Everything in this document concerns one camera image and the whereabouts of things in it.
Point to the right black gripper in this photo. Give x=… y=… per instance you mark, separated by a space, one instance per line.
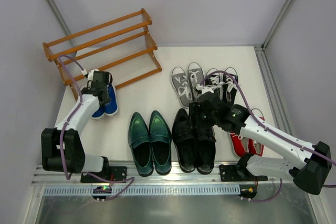
x=198 y=114

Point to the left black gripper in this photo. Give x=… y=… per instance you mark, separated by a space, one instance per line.
x=105 y=98

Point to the blue sneaker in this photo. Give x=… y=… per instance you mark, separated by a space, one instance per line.
x=98 y=114
x=111 y=108

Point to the black loafer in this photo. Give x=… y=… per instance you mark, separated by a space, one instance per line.
x=206 y=150
x=184 y=141

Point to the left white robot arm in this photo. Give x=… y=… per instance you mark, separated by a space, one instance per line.
x=61 y=146

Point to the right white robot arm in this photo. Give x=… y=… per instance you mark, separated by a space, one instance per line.
x=306 y=164

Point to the wooden shoe shelf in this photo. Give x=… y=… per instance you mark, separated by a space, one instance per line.
x=122 y=46

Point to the left black sneaker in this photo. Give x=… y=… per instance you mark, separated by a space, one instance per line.
x=215 y=82

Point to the black sneaker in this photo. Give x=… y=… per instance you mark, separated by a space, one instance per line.
x=215 y=82
x=230 y=87

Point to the right black sneaker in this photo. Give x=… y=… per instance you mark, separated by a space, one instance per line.
x=230 y=87

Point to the right grey sneaker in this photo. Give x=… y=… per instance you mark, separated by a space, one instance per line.
x=195 y=76

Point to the grey sneaker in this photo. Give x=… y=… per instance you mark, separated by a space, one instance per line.
x=195 y=76
x=181 y=86

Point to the left grey sneaker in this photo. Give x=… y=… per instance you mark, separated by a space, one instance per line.
x=181 y=86

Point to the left red sneaker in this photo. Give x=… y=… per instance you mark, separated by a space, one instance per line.
x=239 y=143

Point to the red sneaker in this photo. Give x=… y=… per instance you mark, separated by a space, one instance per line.
x=239 y=143
x=255 y=147

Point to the right red sneaker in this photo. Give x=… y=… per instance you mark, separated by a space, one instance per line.
x=255 y=147

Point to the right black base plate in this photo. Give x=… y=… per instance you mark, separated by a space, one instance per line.
x=229 y=173

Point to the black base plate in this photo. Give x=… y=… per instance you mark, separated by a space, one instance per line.
x=110 y=173
x=229 y=173

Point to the slotted cable duct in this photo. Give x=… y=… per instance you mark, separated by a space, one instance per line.
x=142 y=190

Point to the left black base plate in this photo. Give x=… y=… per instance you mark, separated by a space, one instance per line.
x=110 y=173

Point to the aluminium mounting rail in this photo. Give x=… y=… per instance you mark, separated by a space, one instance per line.
x=176 y=176

